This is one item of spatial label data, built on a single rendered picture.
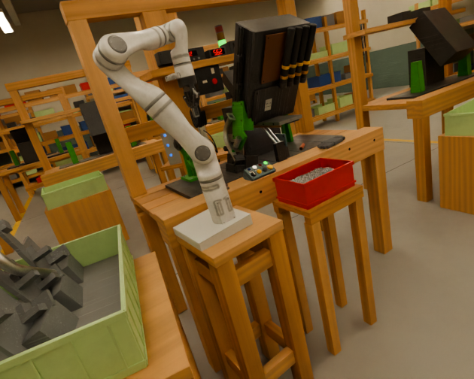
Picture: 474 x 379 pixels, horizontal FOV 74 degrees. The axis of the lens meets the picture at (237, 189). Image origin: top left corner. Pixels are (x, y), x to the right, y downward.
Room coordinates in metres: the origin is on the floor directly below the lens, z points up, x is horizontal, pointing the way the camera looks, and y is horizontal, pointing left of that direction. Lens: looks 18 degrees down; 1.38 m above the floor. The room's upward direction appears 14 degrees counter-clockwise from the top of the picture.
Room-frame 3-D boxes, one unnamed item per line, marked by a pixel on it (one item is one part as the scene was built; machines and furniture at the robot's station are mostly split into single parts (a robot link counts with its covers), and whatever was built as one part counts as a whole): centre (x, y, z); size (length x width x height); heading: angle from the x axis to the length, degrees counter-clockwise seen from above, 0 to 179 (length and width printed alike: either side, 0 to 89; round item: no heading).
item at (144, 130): (2.26, 0.00, 1.23); 1.30 x 0.05 x 0.09; 117
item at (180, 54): (1.35, 0.08, 1.57); 0.09 x 0.07 x 0.15; 52
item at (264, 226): (1.16, 0.08, 0.83); 0.32 x 0.32 x 0.04; 30
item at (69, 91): (8.08, 3.40, 1.12); 3.01 x 0.54 x 2.24; 114
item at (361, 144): (1.68, -0.29, 0.82); 1.50 x 0.14 x 0.15; 117
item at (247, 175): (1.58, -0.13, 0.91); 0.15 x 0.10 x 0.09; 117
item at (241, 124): (1.84, -0.13, 1.17); 0.13 x 0.12 x 0.20; 117
